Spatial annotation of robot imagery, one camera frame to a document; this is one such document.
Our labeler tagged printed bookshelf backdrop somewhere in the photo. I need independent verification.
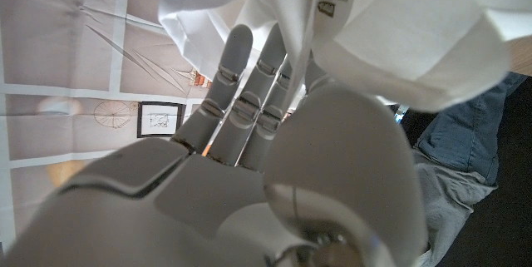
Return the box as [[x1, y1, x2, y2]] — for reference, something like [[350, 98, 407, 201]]
[[0, 0, 219, 255]]

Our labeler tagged white cloth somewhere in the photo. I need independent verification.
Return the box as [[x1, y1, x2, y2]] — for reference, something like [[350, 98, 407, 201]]
[[157, 0, 532, 113]]

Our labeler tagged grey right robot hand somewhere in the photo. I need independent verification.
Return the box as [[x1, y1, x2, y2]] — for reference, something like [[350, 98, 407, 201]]
[[0, 23, 429, 267]]

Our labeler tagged seated person in jeans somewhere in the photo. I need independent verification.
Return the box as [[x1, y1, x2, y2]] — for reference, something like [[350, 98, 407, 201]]
[[390, 71, 532, 267]]

